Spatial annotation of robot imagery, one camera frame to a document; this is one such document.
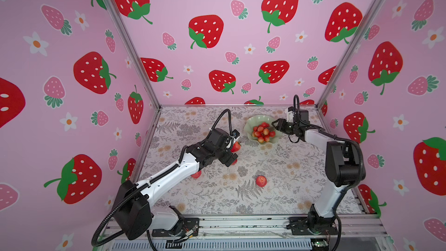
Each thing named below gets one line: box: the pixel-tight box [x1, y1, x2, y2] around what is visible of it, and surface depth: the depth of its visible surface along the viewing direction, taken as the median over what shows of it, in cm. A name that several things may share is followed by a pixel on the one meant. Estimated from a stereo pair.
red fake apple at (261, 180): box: [255, 175, 268, 188], surface depth 86 cm
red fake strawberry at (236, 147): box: [230, 141, 242, 153], surface depth 99 cm
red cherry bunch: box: [251, 122, 276, 143], surface depth 103 cm
